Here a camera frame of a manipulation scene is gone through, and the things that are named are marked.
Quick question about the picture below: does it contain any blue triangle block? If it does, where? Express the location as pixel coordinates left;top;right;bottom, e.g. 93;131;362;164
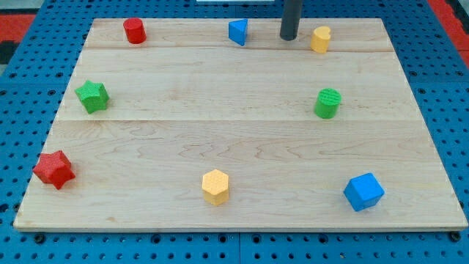
228;18;248;46

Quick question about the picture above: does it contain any red cylinder block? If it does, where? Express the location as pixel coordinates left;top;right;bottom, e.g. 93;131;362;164
123;18;147;44

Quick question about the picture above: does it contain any yellow hexagon block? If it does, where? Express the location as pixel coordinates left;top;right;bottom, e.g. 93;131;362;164
202;169;229;206

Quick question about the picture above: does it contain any green star block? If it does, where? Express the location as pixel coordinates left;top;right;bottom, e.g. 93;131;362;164
75;80;109;114

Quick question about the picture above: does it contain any wooden board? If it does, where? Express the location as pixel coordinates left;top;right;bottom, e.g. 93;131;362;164
14;18;468;232

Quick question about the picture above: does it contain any yellow heart block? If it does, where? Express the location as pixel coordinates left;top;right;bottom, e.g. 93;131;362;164
310;26;330;54

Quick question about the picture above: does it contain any red star block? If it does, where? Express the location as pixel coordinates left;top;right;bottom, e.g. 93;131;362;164
33;150;75;190

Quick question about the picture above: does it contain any green cylinder block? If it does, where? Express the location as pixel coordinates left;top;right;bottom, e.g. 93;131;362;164
314;88;341;119

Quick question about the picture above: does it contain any blue cube block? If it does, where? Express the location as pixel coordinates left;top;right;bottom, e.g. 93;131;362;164
343;172;385;211

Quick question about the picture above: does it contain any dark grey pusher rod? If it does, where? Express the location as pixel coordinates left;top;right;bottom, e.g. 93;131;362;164
279;0;303;41

